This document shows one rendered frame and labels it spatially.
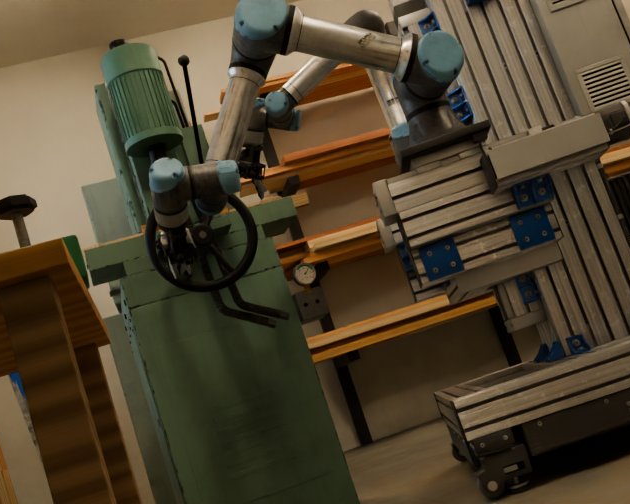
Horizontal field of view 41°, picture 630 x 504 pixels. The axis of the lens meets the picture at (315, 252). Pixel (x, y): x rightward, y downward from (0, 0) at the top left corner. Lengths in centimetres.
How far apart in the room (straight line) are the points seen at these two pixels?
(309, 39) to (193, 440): 107
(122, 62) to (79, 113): 251
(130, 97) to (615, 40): 136
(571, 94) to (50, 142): 342
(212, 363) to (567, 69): 121
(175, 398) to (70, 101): 313
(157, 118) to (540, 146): 115
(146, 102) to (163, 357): 77
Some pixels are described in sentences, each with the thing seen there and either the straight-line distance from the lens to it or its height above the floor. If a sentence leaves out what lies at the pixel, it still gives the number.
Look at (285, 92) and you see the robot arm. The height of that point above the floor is 126.
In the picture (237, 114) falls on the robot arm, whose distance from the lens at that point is 201.
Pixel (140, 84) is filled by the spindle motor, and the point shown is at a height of 137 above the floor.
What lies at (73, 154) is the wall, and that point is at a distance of 502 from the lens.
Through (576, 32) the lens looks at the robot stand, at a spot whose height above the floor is 101.
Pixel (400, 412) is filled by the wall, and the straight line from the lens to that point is 487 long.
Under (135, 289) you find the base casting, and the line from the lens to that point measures 230.
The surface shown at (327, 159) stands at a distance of 455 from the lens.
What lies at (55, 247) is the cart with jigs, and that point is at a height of 52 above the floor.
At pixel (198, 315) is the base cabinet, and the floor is 64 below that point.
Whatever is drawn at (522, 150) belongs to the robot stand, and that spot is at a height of 70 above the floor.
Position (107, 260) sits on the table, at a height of 86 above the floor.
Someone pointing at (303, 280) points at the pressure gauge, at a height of 64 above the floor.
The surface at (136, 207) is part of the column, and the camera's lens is 272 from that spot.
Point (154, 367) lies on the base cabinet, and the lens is 227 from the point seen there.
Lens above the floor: 33
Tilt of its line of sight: 9 degrees up
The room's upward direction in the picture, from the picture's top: 19 degrees counter-clockwise
